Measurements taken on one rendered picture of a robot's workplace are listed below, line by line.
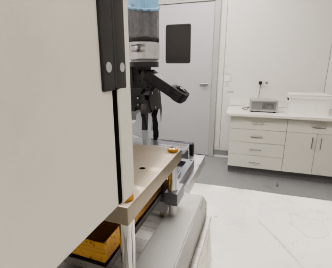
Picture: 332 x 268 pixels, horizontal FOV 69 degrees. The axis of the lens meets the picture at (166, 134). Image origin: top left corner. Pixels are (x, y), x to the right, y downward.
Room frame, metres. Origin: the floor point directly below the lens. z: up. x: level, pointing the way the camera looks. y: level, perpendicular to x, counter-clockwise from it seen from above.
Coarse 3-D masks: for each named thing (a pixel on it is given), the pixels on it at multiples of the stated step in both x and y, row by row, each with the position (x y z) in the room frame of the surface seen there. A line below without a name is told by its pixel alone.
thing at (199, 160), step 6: (186, 156) 0.66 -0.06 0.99; (192, 156) 0.71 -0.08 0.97; (198, 156) 0.71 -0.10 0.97; (204, 156) 0.71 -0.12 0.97; (198, 162) 0.66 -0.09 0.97; (204, 162) 0.71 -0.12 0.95; (198, 168) 0.63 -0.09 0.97; (192, 174) 0.58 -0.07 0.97; (198, 174) 0.63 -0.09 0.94; (186, 180) 0.54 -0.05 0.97; (192, 180) 0.56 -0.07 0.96; (186, 186) 0.51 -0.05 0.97; (192, 186) 0.56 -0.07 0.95; (186, 192) 0.50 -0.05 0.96; (162, 204) 0.45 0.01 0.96; (156, 210) 0.46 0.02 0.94; (162, 210) 0.45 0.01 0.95
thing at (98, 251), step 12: (156, 192) 0.35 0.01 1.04; (156, 204) 0.35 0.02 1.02; (144, 216) 0.31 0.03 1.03; (96, 228) 0.24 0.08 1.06; (108, 228) 0.24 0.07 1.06; (84, 240) 0.22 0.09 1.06; (96, 240) 0.22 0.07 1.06; (108, 240) 0.22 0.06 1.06; (72, 252) 0.23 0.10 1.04; (84, 252) 0.22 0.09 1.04; (96, 252) 0.22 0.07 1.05; (108, 252) 0.22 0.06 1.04; (120, 252) 0.24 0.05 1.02; (84, 264) 0.22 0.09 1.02; (96, 264) 0.22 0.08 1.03; (108, 264) 0.22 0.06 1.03
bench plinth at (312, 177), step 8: (232, 168) 2.79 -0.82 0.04; (240, 168) 2.76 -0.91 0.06; (248, 168) 2.73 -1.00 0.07; (272, 176) 2.65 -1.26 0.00; (280, 176) 2.62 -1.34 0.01; (288, 176) 2.60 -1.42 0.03; (296, 176) 2.57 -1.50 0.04; (304, 176) 2.55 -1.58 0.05; (312, 176) 2.52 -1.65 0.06; (320, 176) 2.50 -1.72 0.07
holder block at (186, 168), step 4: (184, 160) 0.61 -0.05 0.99; (188, 160) 0.61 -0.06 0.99; (192, 160) 0.61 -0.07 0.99; (180, 164) 0.61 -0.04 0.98; (184, 164) 0.58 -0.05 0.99; (188, 164) 0.58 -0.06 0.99; (192, 164) 0.60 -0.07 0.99; (180, 168) 0.56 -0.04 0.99; (184, 168) 0.56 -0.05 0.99; (188, 168) 0.56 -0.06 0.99; (192, 168) 0.60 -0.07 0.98; (184, 172) 0.53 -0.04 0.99; (188, 172) 0.56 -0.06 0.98; (180, 176) 0.51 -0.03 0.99; (184, 176) 0.52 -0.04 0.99; (188, 176) 0.56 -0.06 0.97; (180, 180) 0.49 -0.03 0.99; (184, 180) 0.52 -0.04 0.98
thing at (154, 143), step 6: (132, 138) 0.65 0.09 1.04; (138, 138) 0.65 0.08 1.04; (138, 144) 0.60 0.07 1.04; (150, 144) 0.60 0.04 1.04; (156, 144) 0.60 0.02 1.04; (162, 144) 0.60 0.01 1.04; (168, 144) 0.60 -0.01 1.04; (174, 144) 0.60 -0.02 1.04; (180, 144) 0.61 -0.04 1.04; (186, 144) 0.61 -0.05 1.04
